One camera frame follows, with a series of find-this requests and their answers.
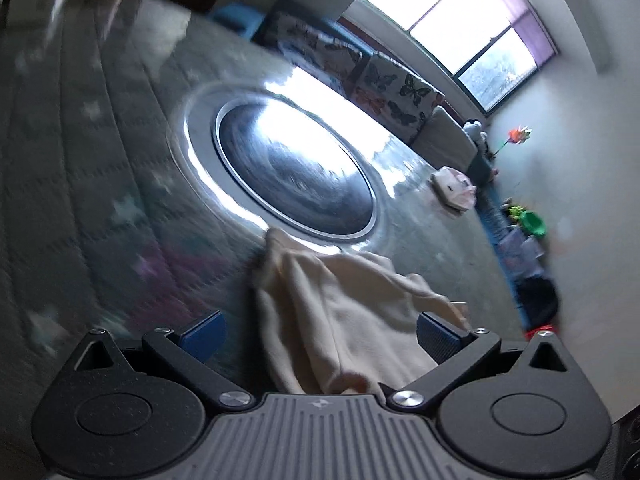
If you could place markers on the red item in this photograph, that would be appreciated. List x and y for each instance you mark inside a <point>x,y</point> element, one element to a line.
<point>540,332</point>

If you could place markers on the black bag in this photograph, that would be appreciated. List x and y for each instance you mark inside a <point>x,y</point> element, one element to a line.
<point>540,302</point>

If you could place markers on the blue floor mat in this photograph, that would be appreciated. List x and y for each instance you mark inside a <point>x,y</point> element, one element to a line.
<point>492,215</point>

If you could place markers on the white box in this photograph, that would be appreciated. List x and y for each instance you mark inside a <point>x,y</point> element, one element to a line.
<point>35,0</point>

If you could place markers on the grey cushion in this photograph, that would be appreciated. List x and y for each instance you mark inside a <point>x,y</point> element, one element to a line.
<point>445,137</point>

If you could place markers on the grey quilted star mat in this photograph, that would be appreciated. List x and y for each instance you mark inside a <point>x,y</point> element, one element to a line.
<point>75,160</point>

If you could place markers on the pale patterned storage bag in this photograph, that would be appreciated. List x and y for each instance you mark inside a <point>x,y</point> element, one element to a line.
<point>520,255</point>

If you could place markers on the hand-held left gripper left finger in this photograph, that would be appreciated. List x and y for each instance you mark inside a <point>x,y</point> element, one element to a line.
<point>205,332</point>

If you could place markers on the butterfly print cushion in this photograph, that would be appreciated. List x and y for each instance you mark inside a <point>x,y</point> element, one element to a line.
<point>395,95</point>
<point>310,50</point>

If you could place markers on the window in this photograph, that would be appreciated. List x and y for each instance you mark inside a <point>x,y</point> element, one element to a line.
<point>440,15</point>

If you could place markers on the green toy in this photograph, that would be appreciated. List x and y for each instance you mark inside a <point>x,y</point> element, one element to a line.
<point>532,222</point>

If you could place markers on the orange pinwheel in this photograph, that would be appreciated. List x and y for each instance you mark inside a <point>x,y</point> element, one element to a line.
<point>517,136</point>

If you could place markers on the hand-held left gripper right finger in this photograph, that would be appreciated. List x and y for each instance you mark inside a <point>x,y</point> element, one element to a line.
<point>437,337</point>

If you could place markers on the cream shirt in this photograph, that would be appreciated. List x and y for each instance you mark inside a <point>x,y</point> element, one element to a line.
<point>325,310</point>

